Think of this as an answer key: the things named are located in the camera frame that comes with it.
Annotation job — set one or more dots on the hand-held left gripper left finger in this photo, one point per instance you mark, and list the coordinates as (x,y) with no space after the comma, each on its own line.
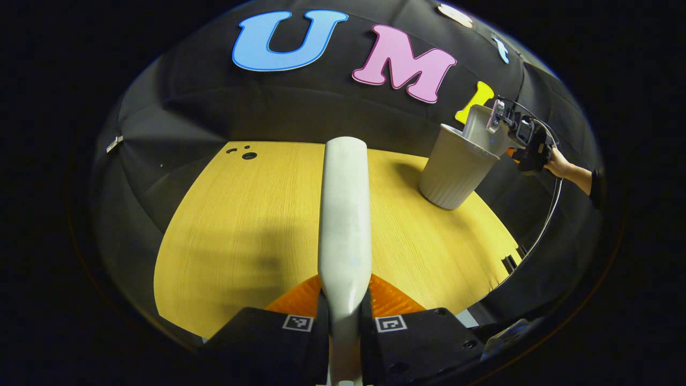
(268,343)

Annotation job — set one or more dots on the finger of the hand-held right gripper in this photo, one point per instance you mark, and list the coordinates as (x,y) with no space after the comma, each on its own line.
(512,154)
(496,115)

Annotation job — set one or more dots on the black table clamp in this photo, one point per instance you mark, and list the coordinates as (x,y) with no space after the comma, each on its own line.
(509,263)
(521,252)

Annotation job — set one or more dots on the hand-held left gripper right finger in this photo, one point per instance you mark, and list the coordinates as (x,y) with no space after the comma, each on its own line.
(423,343)

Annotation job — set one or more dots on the white ribbed garbage bin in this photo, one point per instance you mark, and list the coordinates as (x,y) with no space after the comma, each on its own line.
(450,171)

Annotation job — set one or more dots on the wooden desktop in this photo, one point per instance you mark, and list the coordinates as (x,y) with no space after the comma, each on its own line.
(214,241)

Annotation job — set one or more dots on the grey plastic dustpan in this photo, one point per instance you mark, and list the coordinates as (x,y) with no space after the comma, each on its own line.
(477,126)

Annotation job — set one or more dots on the silver cloth clip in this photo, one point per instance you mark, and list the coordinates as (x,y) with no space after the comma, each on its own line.
(114,144)

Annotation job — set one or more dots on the black backdrop cloth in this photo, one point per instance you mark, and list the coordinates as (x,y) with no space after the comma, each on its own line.
(321,107)

